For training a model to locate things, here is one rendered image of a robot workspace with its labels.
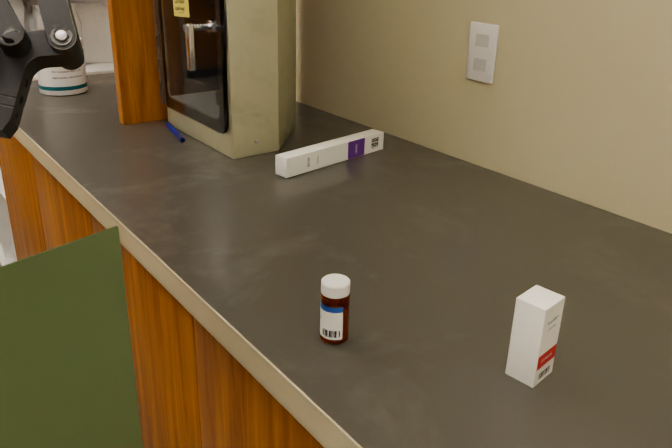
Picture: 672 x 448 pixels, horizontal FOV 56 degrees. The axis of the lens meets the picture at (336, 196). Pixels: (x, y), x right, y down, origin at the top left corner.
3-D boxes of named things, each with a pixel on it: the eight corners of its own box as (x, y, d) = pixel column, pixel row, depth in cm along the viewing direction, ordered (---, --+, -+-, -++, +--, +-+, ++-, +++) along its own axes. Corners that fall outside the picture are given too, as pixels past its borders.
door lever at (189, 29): (215, 69, 126) (209, 67, 128) (212, 20, 122) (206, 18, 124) (189, 72, 123) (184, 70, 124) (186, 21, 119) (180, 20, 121)
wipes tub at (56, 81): (80, 84, 192) (73, 33, 186) (94, 92, 182) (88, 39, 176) (34, 89, 184) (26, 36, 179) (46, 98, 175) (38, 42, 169)
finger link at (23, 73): (17, 29, 29) (86, 45, 29) (-14, 134, 28) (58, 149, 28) (8, 14, 27) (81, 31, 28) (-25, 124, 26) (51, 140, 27)
